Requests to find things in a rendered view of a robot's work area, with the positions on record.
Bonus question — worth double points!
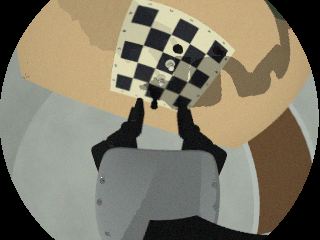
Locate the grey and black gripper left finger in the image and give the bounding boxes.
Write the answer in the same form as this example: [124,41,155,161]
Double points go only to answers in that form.
[91,98,145,171]

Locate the black and cream chessboard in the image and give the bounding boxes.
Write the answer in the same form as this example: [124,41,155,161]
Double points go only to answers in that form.
[110,0,235,111]

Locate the white pawn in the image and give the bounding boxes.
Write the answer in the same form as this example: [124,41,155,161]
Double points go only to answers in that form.
[157,75,166,87]
[165,59,175,71]

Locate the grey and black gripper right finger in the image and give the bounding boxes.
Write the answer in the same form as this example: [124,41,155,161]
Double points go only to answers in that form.
[177,99,227,175]

